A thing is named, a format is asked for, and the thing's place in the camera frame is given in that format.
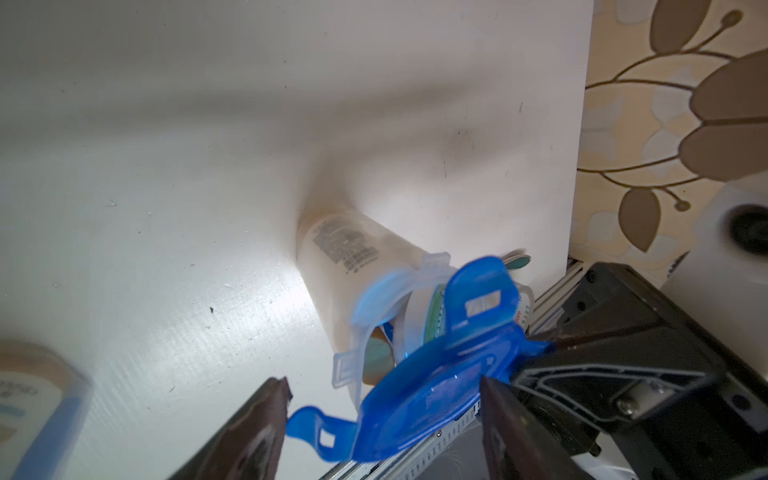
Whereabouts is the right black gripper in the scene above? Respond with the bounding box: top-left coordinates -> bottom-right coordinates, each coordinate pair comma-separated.
510,263 -> 767,479

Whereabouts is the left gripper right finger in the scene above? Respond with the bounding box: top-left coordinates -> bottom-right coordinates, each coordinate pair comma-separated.
480,377 -> 590,480

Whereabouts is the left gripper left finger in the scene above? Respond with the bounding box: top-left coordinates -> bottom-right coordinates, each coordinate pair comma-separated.
170,377 -> 292,480

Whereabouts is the blue lid of cup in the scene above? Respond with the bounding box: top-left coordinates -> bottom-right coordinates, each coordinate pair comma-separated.
286,256 -> 549,463

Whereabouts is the clear toiletry cup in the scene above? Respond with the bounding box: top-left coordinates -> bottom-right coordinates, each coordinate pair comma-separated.
1,340 -> 92,479
297,209 -> 456,405

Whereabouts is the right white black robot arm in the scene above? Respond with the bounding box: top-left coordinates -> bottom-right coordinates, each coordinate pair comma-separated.
511,173 -> 767,479

